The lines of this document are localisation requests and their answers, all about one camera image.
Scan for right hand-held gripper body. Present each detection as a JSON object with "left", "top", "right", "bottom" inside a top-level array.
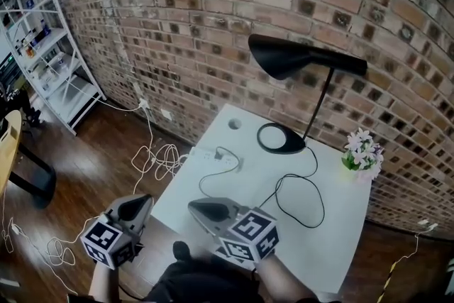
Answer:
[{"left": 214, "top": 208, "right": 281, "bottom": 264}]

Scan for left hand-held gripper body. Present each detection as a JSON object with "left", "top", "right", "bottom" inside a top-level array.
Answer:
[{"left": 80, "top": 211, "right": 143, "bottom": 271}]

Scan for black cable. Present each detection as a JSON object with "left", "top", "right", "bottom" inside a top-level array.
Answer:
[{"left": 198, "top": 146, "right": 326, "bottom": 228}]

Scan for black desk lamp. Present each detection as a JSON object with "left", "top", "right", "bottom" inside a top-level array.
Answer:
[{"left": 248, "top": 33, "right": 368, "bottom": 155}]

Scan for person's right forearm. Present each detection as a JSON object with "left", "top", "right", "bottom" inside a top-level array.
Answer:
[{"left": 253, "top": 253, "right": 319, "bottom": 303}]

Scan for person's left forearm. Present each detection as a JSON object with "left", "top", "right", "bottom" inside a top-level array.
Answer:
[{"left": 88, "top": 260, "right": 120, "bottom": 303}]

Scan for person's left shoe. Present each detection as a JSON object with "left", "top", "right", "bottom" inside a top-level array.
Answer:
[{"left": 172, "top": 241, "right": 192, "bottom": 262}]

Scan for person's legs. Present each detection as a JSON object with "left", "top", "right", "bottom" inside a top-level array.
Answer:
[{"left": 143, "top": 257, "right": 270, "bottom": 303}]

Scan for round wooden table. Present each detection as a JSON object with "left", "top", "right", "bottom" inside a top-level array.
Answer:
[{"left": 0, "top": 109, "right": 57, "bottom": 210}]

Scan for white flowers in pot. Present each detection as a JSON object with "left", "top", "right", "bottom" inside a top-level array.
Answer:
[{"left": 340, "top": 127, "right": 384, "bottom": 184}]

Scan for white metal shelf rack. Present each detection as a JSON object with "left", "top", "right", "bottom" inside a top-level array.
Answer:
[{"left": 0, "top": 0, "right": 107, "bottom": 136}]

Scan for long white floor cord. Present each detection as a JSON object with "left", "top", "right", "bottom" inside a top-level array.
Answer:
[{"left": 45, "top": 212, "right": 107, "bottom": 295}]

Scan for tangled white power cord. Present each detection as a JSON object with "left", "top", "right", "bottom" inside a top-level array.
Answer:
[{"left": 131, "top": 106, "right": 192, "bottom": 197}]

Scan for white looped cord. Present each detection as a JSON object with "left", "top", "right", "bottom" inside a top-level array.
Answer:
[{"left": 0, "top": 184, "right": 17, "bottom": 255}]

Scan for white floor charger cable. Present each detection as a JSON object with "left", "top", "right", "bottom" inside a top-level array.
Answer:
[{"left": 377, "top": 233, "right": 422, "bottom": 303}]

